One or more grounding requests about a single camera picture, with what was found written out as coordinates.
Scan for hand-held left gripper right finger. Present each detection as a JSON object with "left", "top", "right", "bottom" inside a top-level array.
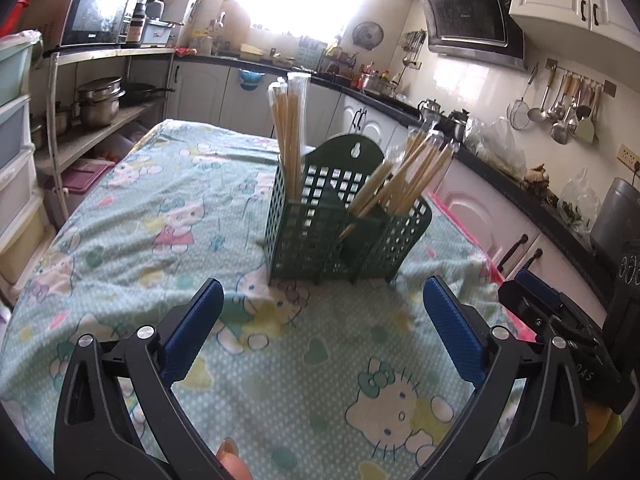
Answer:
[{"left": 423, "top": 274, "right": 591, "bottom": 480}]

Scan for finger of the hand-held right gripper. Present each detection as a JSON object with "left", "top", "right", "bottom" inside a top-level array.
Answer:
[
  {"left": 497, "top": 279, "right": 570, "bottom": 347},
  {"left": 515, "top": 268, "right": 602, "bottom": 335}
]

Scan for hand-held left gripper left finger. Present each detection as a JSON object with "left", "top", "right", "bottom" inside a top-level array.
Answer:
[{"left": 52, "top": 276, "right": 232, "bottom": 480}]

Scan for green plastic utensil basket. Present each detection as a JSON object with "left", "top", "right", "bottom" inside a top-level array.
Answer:
[{"left": 264, "top": 132, "right": 433, "bottom": 286}]

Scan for pile of wooden chopsticks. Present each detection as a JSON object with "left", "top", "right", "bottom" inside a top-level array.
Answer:
[{"left": 267, "top": 72, "right": 458, "bottom": 228}]

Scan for row of hanging kitchen utensils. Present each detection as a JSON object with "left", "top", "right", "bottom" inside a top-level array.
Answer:
[{"left": 527, "top": 57, "right": 618, "bottom": 146}]

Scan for person's left hand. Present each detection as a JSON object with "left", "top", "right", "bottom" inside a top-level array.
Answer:
[{"left": 217, "top": 436, "right": 253, "bottom": 480}]

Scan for black kitchen countertop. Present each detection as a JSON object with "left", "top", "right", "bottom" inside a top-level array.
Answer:
[{"left": 175, "top": 52, "right": 640, "bottom": 306}]

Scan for cartoon printed tablecloth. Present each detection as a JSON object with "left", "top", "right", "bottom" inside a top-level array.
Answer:
[{"left": 0, "top": 119, "right": 531, "bottom": 480}]

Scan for yellow-green cloth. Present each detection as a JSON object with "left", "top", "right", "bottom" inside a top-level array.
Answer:
[{"left": 582, "top": 397, "right": 626, "bottom": 448}]

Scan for pink plastic table cover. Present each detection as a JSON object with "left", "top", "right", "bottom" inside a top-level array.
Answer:
[{"left": 432, "top": 192, "right": 536, "bottom": 346}]

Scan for plastic bag of greens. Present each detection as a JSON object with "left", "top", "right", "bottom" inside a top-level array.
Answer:
[{"left": 555, "top": 167, "right": 601, "bottom": 233}]

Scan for grey kitchen appliance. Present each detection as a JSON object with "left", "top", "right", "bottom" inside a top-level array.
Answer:
[{"left": 590, "top": 177, "right": 640, "bottom": 261}]

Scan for ginger root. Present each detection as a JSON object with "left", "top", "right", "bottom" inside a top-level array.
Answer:
[{"left": 520, "top": 162, "right": 551, "bottom": 191}]

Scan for clear plastic bags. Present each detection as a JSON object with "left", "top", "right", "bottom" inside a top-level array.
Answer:
[{"left": 465, "top": 115, "right": 528, "bottom": 177}]

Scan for pink storage box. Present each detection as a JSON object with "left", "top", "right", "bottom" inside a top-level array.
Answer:
[{"left": 45, "top": 157, "right": 108, "bottom": 211}]

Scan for metal shelf rack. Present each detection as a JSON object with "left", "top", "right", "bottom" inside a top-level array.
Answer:
[{"left": 32, "top": 45, "right": 178, "bottom": 221}]

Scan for black frying pan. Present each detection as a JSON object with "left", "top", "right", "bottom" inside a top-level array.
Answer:
[{"left": 120, "top": 82, "right": 177, "bottom": 109}]

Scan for stacked steel pots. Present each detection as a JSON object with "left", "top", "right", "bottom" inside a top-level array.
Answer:
[{"left": 75, "top": 76, "right": 126, "bottom": 128}]

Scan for pastel plastic drawer tower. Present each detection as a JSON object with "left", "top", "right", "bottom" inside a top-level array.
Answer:
[{"left": 0, "top": 35, "right": 57, "bottom": 288}]

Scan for steel cooking pot with lid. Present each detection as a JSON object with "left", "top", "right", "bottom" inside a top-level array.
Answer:
[{"left": 361, "top": 72, "right": 396, "bottom": 96}]

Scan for black range hood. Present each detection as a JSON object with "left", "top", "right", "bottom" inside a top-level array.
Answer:
[{"left": 412, "top": 0, "right": 528, "bottom": 71}]

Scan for green countertop cutlery holder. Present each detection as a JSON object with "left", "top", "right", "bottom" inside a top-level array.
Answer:
[{"left": 297, "top": 37, "right": 326, "bottom": 68}]

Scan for black blender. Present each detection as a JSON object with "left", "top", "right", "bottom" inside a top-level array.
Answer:
[{"left": 127, "top": 0, "right": 167, "bottom": 44}]

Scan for black microwave oven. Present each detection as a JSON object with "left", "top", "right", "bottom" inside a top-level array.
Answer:
[{"left": 60, "top": 0, "right": 141, "bottom": 48}]

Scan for hanging wire strainer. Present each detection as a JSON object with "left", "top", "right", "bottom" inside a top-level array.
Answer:
[{"left": 507, "top": 62, "right": 540, "bottom": 131}]

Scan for small round wall fan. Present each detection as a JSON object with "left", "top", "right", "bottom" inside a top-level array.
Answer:
[{"left": 351, "top": 21, "right": 385, "bottom": 51}]

